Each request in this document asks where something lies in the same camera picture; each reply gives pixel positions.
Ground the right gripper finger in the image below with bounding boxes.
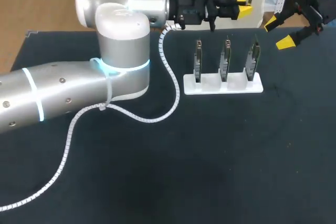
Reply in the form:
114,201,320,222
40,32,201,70
263,5,302,33
275,25,320,51

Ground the white stand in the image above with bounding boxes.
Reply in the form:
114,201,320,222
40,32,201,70
183,67,264,96

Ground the white cable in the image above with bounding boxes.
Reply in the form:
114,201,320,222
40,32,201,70
0,23,183,211

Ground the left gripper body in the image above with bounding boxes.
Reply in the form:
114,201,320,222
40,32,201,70
166,0,219,33

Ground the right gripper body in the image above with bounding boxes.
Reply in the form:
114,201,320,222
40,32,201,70
294,0,336,36

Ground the small circuit board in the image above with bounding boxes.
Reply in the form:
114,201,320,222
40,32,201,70
244,34,262,82
218,36,233,83
193,39,204,83

